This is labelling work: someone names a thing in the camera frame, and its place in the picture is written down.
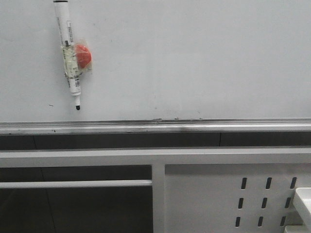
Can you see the red round magnet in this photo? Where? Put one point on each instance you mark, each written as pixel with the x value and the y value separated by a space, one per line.
pixel 83 56

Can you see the white whiteboard marker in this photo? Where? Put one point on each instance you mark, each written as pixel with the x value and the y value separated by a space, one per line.
pixel 71 68

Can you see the white whiteboard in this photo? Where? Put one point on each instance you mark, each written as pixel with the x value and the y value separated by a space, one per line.
pixel 159 59

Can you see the white perforated pegboard panel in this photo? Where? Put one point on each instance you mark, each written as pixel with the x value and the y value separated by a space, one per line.
pixel 244 198

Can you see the white upper plastic tray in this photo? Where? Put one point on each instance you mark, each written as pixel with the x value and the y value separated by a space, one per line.
pixel 302 204

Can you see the white plastic tray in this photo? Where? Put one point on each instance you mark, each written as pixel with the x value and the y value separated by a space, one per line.
pixel 302 204
pixel 296 229

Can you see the white lower plastic tray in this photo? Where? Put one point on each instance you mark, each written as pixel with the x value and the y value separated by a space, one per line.
pixel 296 229

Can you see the white metal stand frame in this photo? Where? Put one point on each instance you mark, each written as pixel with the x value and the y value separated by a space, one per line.
pixel 105 191

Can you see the aluminium whiteboard tray rail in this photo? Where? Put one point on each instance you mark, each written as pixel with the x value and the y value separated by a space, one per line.
pixel 156 126

